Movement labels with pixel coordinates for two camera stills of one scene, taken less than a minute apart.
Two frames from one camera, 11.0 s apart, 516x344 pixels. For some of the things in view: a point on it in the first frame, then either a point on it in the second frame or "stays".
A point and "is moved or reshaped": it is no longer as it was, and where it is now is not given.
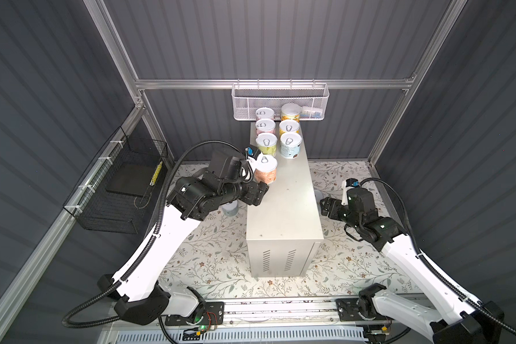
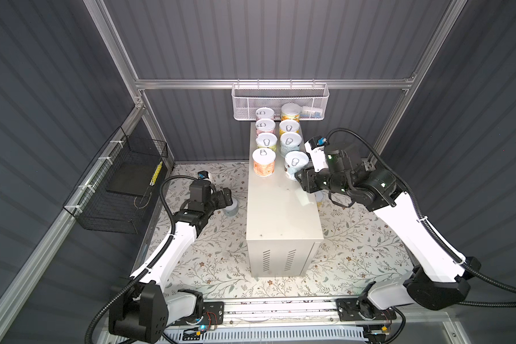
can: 231,208 stays
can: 289,126 stays
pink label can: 265,125 stays
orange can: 265,168 is moved or reshaped
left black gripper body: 250,192 → 216,202
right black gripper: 332,212 → 304,180
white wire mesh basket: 312,98 stays
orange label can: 290,111 stays
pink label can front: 264,112 stays
